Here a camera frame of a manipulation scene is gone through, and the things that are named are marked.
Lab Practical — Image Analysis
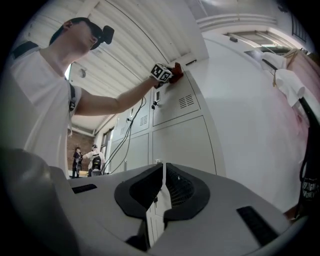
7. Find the person's head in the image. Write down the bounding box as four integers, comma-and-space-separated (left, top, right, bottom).
48, 16, 100, 61

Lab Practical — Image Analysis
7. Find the off-white hanging jacket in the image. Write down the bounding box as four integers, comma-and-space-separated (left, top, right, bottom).
259, 51, 288, 74

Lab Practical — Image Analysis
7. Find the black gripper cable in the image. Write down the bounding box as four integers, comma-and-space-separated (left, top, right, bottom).
99, 96, 147, 176

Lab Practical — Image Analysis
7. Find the white hanging shirt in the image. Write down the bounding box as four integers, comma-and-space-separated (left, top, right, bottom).
272, 68, 307, 109

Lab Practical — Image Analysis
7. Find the person's white t-shirt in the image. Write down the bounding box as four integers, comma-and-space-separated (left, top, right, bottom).
4, 41, 83, 181

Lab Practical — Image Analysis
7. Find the black printed tote bag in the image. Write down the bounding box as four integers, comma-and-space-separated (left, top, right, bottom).
298, 96, 320, 218

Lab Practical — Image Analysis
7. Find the pink hanging garment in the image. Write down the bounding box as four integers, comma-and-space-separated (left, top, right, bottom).
273, 49, 320, 181

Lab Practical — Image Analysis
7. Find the black metal railing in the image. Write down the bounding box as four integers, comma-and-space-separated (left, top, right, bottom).
290, 13, 309, 44

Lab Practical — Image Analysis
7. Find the brown cleaning cloth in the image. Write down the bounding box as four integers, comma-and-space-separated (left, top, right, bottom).
167, 62, 185, 85

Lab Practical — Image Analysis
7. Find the grey metal locker unit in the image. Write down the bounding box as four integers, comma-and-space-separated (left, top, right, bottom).
108, 58, 226, 252

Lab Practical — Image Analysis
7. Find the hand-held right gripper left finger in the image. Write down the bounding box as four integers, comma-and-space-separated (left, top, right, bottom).
51, 162, 165, 256

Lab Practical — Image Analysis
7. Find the grey metal locker door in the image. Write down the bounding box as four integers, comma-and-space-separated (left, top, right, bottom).
152, 68, 202, 127

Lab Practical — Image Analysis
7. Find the person's left forearm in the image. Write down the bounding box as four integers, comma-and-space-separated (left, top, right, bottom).
76, 76, 157, 117

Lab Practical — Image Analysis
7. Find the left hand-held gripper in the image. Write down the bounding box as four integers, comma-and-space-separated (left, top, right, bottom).
150, 63, 173, 90

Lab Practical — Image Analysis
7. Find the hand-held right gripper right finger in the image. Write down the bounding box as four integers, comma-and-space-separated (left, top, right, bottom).
152, 162, 295, 256

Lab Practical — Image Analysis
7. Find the black head-worn camera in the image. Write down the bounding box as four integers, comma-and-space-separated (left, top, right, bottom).
88, 21, 115, 51

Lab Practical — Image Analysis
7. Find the black backpack strap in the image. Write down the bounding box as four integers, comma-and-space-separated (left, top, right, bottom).
66, 82, 77, 113
11, 41, 40, 60

